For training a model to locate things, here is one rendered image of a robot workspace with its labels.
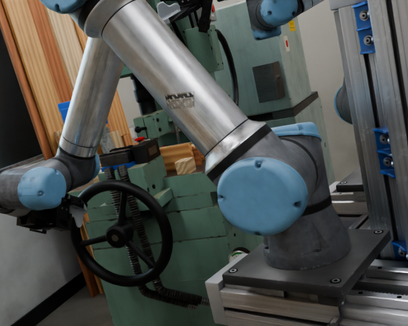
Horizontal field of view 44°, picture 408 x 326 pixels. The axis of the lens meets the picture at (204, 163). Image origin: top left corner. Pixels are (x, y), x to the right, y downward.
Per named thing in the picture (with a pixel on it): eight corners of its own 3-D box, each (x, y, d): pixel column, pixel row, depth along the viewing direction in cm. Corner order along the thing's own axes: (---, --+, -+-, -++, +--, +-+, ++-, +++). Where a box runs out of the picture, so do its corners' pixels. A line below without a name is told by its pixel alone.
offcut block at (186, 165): (189, 173, 138) (186, 160, 137) (177, 174, 139) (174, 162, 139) (196, 169, 142) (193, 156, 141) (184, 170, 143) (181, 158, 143)
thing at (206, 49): (194, 76, 165) (183, 30, 162) (203, 74, 173) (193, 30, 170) (218, 70, 162) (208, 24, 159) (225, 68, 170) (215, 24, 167)
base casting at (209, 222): (90, 250, 154) (83, 222, 152) (162, 193, 206) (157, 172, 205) (228, 236, 138) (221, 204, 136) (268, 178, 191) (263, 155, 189)
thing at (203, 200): (89, 222, 151) (86, 209, 150) (121, 200, 170) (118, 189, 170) (213, 206, 137) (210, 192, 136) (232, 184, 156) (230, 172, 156)
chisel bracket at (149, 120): (138, 145, 153) (132, 118, 151) (157, 136, 165) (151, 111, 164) (160, 141, 150) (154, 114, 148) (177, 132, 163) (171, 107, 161)
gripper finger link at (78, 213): (84, 231, 121) (60, 225, 113) (85, 207, 123) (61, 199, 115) (95, 229, 120) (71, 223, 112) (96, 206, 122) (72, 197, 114)
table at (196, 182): (39, 224, 145) (33, 204, 144) (92, 193, 173) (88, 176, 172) (237, 198, 124) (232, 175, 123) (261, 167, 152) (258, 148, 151)
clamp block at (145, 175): (103, 205, 137) (95, 174, 135) (125, 190, 149) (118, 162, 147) (152, 198, 132) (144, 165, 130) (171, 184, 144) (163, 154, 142)
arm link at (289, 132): (335, 184, 90) (322, 110, 87) (324, 209, 78) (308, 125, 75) (271, 191, 95) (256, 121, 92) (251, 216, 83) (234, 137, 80)
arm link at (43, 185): (75, 156, 95) (29, 158, 99) (35, 173, 85) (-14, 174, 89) (82, 196, 96) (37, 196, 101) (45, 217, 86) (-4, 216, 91)
